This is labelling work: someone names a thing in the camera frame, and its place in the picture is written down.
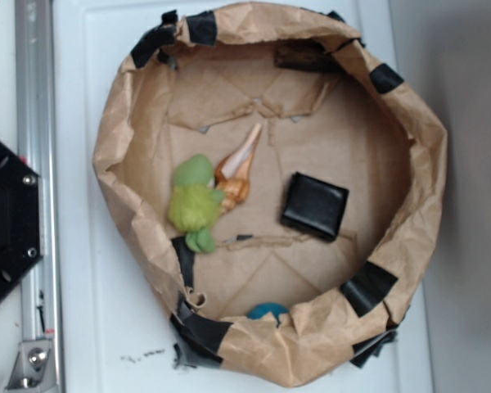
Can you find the aluminium extrusion rail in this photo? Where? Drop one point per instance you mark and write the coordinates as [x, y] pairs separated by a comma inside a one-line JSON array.
[[41, 287]]

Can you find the green plush toy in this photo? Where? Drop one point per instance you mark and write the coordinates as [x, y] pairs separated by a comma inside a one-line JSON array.
[[195, 204]]

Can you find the brown paper bin with tape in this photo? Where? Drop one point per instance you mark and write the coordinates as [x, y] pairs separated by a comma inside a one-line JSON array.
[[329, 110]]

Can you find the blue ball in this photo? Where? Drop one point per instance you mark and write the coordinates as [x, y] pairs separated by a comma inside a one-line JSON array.
[[263, 309]]

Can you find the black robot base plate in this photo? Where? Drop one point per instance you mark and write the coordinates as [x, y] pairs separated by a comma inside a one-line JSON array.
[[19, 220]]

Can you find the metal corner bracket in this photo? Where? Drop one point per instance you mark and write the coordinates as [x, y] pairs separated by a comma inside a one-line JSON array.
[[34, 369]]

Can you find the black square box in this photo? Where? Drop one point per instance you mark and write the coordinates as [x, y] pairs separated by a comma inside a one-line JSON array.
[[314, 207]]

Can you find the orange spiral seashell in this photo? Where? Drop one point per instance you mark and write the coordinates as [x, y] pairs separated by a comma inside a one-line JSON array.
[[232, 175]]

